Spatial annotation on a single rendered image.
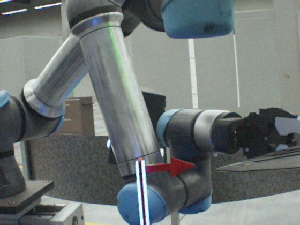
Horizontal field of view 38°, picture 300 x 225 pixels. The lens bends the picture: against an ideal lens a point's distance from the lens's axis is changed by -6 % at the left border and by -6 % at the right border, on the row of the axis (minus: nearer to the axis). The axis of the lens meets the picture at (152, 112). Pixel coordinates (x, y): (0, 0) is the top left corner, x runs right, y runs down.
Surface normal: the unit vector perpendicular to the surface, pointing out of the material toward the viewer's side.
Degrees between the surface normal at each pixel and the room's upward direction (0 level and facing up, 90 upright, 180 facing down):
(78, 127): 90
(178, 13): 92
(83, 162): 90
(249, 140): 84
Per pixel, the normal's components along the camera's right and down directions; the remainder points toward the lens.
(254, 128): -0.79, 0.01
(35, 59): 0.93, -0.03
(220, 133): -0.40, 0.02
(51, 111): 0.69, 0.17
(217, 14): 0.40, 0.11
